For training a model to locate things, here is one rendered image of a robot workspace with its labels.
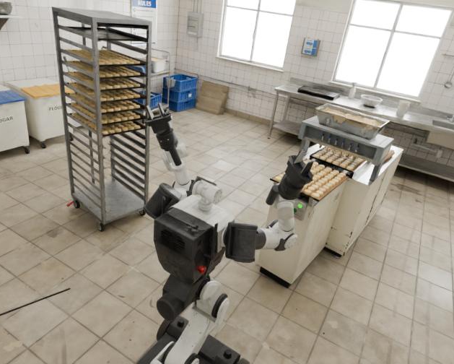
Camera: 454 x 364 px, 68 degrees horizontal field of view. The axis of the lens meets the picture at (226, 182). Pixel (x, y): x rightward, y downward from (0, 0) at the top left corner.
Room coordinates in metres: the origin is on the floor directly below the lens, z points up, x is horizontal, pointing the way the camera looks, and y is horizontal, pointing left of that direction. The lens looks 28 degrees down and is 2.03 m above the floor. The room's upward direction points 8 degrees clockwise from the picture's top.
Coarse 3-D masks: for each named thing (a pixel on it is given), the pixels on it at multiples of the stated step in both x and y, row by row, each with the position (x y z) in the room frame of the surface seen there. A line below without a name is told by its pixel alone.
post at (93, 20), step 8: (96, 24) 2.47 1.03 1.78; (96, 32) 2.47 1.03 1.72; (96, 40) 2.47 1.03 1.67; (96, 48) 2.47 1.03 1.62; (96, 56) 2.46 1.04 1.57; (96, 64) 2.46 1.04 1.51; (96, 72) 2.46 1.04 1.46; (96, 80) 2.46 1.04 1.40; (96, 88) 2.45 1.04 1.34; (96, 96) 2.46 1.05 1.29; (96, 104) 2.46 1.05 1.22; (96, 112) 2.46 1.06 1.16; (96, 120) 2.47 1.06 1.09; (104, 184) 2.47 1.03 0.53; (104, 192) 2.47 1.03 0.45; (104, 200) 2.47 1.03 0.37; (104, 208) 2.47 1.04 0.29; (104, 216) 2.46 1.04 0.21; (104, 224) 2.46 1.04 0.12
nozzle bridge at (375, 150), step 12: (312, 120) 3.03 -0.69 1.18; (300, 132) 2.93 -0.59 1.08; (312, 132) 2.96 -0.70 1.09; (324, 132) 2.90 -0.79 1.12; (336, 132) 2.76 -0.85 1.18; (300, 144) 3.03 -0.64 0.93; (324, 144) 2.84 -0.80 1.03; (336, 144) 2.83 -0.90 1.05; (348, 144) 2.78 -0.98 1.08; (360, 144) 2.72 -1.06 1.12; (372, 144) 2.59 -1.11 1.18; (384, 144) 2.62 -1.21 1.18; (360, 156) 2.66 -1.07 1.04; (372, 156) 2.65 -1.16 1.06; (384, 156) 2.67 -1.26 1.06; (372, 180) 2.64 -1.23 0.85
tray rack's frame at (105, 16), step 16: (80, 16) 2.56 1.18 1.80; (96, 16) 2.57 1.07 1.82; (112, 16) 2.77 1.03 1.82; (128, 16) 3.00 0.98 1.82; (64, 96) 2.86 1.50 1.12; (64, 112) 2.85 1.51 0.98; (64, 128) 2.85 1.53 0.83; (80, 192) 2.88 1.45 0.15; (96, 192) 2.92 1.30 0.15; (112, 192) 2.97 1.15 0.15; (128, 192) 3.01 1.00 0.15; (96, 208) 2.65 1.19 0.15; (112, 208) 2.69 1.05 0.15; (128, 208) 2.73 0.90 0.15
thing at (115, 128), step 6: (72, 114) 2.87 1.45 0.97; (78, 114) 2.93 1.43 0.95; (84, 120) 2.76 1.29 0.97; (90, 126) 2.68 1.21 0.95; (96, 126) 2.64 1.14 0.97; (108, 126) 2.71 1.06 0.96; (114, 126) 2.70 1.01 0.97; (120, 126) 2.72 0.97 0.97; (126, 126) 2.76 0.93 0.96; (132, 126) 2.76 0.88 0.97; (138, 126) 2.78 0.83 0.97; (102, 132) 2.54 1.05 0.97; (108, 132) 2.59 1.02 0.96; (114, 132) 2.61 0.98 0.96
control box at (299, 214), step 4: (296, 200) 2.12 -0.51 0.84; (300, 200) 2.13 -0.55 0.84; (296, 204) 2.12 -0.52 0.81; (304, 204) 2.09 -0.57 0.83; (276, 208) 2.19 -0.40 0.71; (296, 208) 2.11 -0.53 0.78; (300, 208) 2.09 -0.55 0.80; (304, 208) 2.08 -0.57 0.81; (296, 212) 2.11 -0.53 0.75; (300, 212) 2.09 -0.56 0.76; (304, 212) 2.08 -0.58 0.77; (296, 216) 2.10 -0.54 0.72; (300, 216) 2.09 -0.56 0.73; (304, 216) 2.10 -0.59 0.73
